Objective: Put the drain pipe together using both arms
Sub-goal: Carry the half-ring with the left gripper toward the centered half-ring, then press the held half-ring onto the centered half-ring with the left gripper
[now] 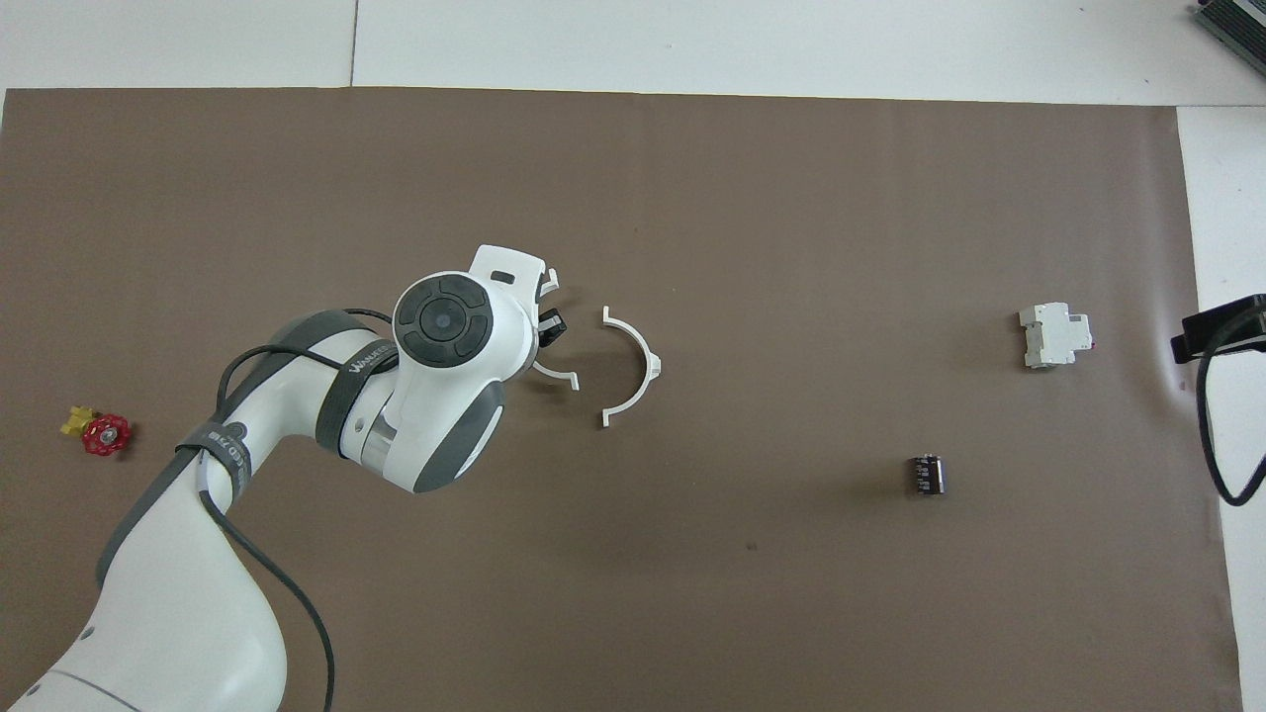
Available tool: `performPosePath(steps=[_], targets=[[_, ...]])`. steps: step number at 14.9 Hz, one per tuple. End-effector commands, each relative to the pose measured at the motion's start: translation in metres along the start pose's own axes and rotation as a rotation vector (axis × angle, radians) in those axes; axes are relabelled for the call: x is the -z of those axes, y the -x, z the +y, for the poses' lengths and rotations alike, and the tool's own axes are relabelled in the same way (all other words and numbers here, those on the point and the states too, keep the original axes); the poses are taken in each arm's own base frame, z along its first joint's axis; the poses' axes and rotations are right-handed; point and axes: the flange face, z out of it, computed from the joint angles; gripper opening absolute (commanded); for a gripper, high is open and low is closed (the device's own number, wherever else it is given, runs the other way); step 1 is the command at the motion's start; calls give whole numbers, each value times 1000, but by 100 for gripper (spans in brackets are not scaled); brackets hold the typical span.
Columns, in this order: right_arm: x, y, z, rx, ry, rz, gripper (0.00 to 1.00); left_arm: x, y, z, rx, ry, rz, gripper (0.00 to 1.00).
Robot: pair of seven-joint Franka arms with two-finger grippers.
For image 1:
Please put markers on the brown paper table mat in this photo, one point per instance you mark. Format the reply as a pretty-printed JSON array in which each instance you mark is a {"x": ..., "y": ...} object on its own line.
[{"x": 791, "y": 593}]

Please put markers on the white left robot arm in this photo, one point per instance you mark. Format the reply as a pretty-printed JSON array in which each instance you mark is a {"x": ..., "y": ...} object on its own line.
[{"x": 198, "y": 613}]

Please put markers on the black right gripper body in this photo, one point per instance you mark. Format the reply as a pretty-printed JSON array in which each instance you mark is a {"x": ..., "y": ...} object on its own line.
[{"x": 1256, "y": 331}]

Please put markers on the grey ribbed device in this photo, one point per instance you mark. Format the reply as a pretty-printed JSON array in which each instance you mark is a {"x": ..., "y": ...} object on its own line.
[{"x": 1236, "y": 30}]

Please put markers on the white circuit breaker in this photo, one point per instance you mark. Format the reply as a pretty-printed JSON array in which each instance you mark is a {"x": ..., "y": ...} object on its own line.
[{"x": 1053, "y": 336}]

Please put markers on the black cylindrical capacitor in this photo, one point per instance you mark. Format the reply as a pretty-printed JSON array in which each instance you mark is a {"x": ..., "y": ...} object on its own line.
[{"x": 927, "y": 475}]

